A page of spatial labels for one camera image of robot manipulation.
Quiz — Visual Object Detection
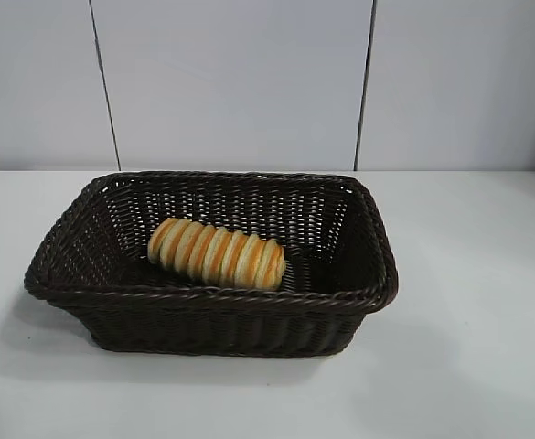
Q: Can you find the long striped bread roll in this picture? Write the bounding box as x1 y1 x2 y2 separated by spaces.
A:
146 217 287 290

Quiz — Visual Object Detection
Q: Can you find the dark brown wicker basket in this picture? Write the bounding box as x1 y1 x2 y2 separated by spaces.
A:
23 170 400 358

